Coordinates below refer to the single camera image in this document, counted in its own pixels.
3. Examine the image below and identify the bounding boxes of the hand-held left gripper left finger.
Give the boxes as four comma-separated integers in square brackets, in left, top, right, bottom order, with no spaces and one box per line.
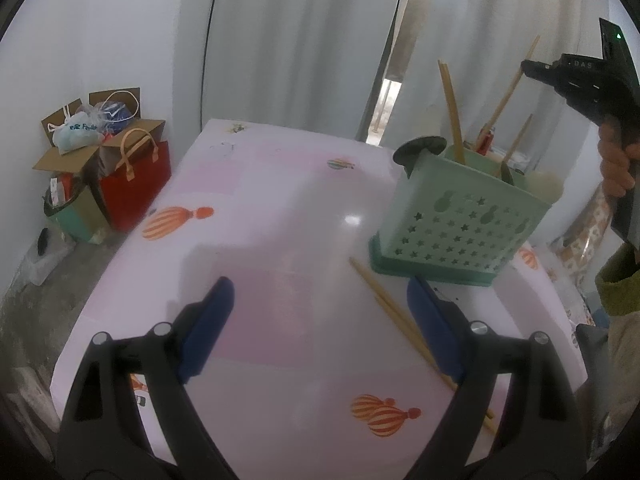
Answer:
[55,275,237,480]

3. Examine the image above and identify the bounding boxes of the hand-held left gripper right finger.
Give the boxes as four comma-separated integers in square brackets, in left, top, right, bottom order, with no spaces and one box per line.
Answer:
[399,275,587,480]

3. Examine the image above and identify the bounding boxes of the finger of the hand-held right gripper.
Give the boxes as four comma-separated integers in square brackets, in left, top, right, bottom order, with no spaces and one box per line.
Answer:
[521,54,614,124]

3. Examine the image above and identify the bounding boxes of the bamboo chopstick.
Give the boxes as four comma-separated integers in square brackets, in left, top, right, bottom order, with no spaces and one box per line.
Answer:
[437,59,462,165]
[374,295,499,435]
[481,35,542,134]
[442,62,467,165]
[348,256,459,392]
[501,113,534,165]

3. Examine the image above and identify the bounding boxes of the green star-cut utensil holder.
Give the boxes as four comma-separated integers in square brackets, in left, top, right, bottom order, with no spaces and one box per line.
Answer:
[368,142,567,289]

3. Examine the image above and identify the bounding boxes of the cream ladle grey handle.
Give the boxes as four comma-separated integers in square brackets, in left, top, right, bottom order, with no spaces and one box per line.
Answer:
[519,169,567,205]

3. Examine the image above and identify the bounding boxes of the person's right hand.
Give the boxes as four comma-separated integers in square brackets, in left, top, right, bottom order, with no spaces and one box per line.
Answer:
[598,121,640,197]

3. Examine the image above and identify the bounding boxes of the white curtain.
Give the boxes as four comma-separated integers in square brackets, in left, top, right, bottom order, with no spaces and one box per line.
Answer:
[399,0,622,173]
[174,0,417,142]

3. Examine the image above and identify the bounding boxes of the red bottle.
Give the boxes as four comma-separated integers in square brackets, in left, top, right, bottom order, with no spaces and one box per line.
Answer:
[474,127,497,157]

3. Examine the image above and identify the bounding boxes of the pink balloon-print tablecloth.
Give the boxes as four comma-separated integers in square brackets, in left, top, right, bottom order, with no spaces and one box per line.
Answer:
[49,118,589,480]

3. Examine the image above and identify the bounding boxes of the green box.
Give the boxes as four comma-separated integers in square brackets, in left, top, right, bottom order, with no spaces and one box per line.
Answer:
[43,171,112,244]

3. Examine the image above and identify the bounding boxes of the brown cardboard box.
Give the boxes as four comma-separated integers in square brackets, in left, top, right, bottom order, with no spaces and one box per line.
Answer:
[33,87,167,182]

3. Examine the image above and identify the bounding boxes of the white and blue plastic bag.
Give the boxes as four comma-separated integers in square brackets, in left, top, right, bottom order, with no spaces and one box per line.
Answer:
[51,114,107,157]

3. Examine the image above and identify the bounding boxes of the red bag tan handles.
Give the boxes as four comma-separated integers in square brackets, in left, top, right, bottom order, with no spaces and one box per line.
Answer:
[99,127,173,234]

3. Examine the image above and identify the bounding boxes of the blue bag white handles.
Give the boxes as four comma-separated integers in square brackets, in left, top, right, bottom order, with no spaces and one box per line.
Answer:
[91,91,141,137]

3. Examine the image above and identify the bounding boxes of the black wall cable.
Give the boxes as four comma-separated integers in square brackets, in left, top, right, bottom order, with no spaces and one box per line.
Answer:
[199,0,224,132]

